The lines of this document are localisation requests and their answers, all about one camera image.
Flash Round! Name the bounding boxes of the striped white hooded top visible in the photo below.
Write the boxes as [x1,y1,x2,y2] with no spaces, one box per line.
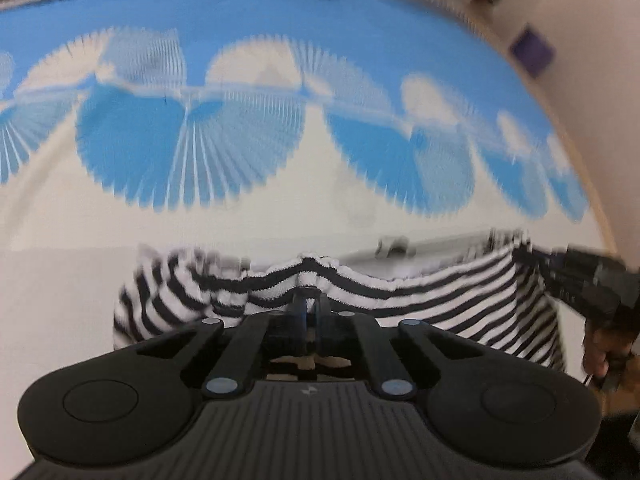
[113,231,565,370]

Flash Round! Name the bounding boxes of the person right hand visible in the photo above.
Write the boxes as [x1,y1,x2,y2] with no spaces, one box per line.
[582,321,639,393]

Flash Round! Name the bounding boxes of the purple box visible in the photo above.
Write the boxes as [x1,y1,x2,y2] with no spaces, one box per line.
[510,26,555,78]

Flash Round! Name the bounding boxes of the blue white patterned bedsheet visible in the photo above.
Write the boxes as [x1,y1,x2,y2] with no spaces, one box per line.
[0,0,616,371]

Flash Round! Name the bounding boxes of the wooden bed frame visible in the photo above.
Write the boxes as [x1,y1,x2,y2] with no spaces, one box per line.
[359,0,622,271]

